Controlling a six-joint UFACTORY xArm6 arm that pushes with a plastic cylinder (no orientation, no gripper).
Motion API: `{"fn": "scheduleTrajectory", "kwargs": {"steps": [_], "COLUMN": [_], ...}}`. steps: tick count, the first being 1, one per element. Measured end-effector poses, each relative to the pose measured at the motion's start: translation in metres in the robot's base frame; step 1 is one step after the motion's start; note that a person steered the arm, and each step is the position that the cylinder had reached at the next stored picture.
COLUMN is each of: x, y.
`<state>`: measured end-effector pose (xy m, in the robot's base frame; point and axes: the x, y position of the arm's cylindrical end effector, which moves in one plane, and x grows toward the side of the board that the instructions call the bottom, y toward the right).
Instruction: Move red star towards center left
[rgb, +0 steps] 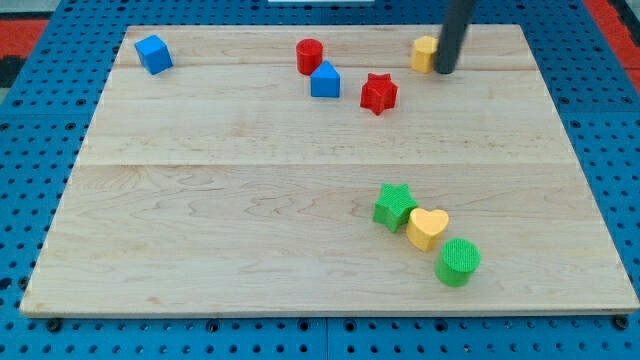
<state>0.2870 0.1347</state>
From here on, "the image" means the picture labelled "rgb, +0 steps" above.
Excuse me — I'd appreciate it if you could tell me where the blue triangle block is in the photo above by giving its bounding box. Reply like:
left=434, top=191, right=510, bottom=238
left=310, top=61, right=341, bottom=98

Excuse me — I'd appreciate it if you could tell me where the green star block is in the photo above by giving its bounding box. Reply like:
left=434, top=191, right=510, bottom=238
left=372, top=183, right=418, bottom=233

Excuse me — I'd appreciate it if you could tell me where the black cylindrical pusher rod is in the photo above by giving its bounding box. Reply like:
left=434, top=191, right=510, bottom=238
left=434, top=0, right=477, bottom=74

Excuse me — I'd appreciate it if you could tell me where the wooden board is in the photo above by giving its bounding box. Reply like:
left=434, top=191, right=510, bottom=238
left=20, top=25, right=639, bottom=318

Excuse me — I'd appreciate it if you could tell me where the red star block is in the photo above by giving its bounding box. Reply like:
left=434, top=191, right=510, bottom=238
left=360, top=73, right=398, bottom=115

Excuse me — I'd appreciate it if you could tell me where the yellow hexagon block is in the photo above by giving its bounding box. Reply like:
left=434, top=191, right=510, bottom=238
left=411, top=36, right=438, bottom=73

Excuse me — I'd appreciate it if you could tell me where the blue cube block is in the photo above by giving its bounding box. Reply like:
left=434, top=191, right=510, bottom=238
left=134, top=35, right=173, bottom=75

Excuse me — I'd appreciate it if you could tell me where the red cylinder block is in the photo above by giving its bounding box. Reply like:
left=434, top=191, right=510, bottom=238
left=295, top=38, right=323, bottom=75

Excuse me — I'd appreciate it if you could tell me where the green cylinder block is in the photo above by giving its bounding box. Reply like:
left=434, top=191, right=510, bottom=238
left=434, top=238, right=481, bottom=287

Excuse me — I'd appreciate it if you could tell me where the yellow heart block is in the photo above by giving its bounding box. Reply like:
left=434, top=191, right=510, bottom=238
left=406, top=208, right=449, bottom=251

